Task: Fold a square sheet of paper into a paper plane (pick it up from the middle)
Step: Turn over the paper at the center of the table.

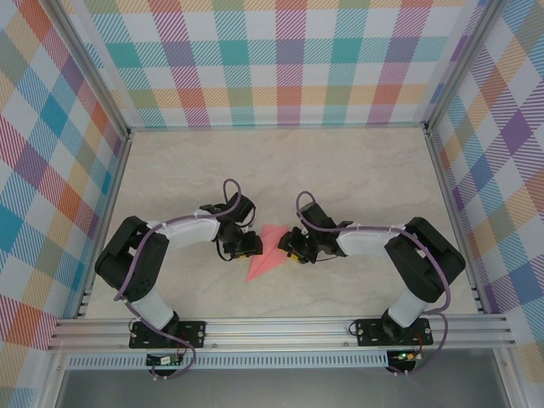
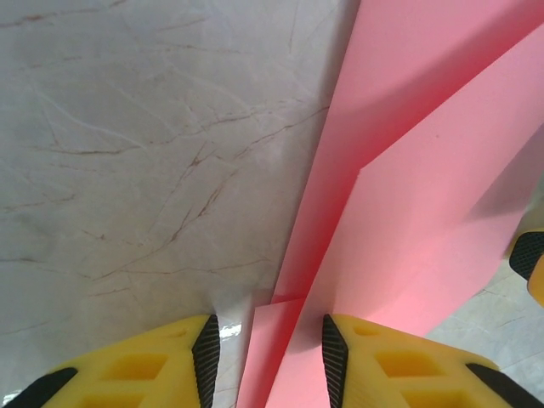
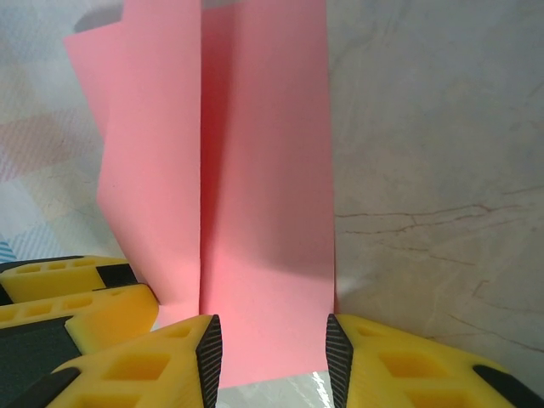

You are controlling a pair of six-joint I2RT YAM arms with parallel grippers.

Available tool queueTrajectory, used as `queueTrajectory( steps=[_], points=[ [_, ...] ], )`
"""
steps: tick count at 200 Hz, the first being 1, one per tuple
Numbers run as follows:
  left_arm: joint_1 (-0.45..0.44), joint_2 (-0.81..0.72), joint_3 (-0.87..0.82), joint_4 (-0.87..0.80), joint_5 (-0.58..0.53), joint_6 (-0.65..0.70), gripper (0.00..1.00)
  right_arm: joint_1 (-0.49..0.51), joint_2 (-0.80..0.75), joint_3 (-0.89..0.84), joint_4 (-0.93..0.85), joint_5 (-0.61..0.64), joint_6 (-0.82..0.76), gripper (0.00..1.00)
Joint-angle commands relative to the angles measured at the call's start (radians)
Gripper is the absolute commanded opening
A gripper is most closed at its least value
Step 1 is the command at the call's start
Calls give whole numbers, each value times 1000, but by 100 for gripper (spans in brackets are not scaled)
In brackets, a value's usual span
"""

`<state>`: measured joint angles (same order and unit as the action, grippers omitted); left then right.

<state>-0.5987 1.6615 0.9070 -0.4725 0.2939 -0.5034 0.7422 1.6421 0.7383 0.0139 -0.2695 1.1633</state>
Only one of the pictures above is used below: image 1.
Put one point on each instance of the aluminium side rail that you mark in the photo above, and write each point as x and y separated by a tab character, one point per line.
451	212
108	212

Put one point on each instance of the pink paper sheet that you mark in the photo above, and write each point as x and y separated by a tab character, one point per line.
265	263

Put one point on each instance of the thin aluminium wall rail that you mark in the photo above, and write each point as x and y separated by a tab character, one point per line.
276	126

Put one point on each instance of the small circuit board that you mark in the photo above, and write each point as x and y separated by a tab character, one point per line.
406	356
163	360

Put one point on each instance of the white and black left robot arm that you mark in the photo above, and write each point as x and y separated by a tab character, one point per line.
187	231

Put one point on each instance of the long aluminium base rail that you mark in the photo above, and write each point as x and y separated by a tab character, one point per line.
280	333

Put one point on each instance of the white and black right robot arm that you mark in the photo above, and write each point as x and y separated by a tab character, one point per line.
361	242

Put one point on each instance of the aluminium frame post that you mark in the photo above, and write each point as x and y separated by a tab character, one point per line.
461	64
97	72

